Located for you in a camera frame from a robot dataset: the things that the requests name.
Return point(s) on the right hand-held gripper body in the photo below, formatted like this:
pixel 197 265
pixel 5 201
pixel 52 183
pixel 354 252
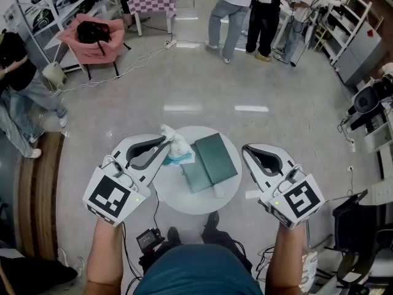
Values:
pixel 298 201

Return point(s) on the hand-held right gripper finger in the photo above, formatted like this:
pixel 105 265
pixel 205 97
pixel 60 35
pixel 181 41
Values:
pixel 261 178
pixel 288 160

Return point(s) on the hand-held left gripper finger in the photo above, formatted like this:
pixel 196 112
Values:
pixel 152 171
pixel 122 144

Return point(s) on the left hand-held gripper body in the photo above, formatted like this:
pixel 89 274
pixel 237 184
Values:
pixel 107 195

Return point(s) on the white plastic bag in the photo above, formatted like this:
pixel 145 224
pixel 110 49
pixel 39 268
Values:
pixel 179 149

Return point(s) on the teal box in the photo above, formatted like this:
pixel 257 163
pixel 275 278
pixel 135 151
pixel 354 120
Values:
pixel 193 177

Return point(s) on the person's left forearm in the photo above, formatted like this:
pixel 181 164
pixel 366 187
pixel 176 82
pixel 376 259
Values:
pixel 104 257

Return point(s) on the person's right forearm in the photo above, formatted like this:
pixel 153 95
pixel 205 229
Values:
pixel 287 257

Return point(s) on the dark green box lid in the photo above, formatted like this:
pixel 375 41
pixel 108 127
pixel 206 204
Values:
pixel 215 158

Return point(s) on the small white cup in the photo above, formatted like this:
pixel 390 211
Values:
pixel 219 191

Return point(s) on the white round side table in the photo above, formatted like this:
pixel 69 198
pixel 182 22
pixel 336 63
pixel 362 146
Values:
pixel 190 201

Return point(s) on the white floor socket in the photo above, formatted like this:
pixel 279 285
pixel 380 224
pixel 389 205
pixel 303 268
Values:
pixel 349 168

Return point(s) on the black office chair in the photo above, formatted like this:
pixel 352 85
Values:
pixel 356 223

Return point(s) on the person's right black shoe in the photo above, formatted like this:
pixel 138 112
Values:
pixel 212 220

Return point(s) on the person's black shoe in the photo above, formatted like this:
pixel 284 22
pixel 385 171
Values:
pixel 212 220
pixel 174 235

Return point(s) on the curved wooden bench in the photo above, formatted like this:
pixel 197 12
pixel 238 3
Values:
pixel 40 195

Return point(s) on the person's left black shoe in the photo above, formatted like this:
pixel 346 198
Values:
pixel 174 235

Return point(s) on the white printed paper bag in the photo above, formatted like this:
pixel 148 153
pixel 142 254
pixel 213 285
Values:
pixel 308 272

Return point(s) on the person's black trousers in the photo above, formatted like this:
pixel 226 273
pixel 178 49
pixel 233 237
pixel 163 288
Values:
pixel 227 241

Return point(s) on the pair of white sandals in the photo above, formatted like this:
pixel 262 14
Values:
pixel 70 261

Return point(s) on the black backpack rig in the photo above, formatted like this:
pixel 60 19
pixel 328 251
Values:
pixel 365 101

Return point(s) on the small white bin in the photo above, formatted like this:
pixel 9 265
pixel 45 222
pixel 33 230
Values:
pixel 54 74

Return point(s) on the pink padded chair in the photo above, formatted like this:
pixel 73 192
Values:
pixel 98 48

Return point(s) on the white power strip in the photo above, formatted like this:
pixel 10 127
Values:
pixel 170 44

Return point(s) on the person's teal shirt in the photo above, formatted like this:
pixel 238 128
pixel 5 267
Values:
pixel 199 272

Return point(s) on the black bag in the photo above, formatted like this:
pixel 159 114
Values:
pixel 92 31

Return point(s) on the grey metal cabinet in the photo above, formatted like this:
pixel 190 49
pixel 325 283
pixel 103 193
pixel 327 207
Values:
pixel 359 57

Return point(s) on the white metal shelf rack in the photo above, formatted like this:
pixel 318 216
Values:
pixel 337 32

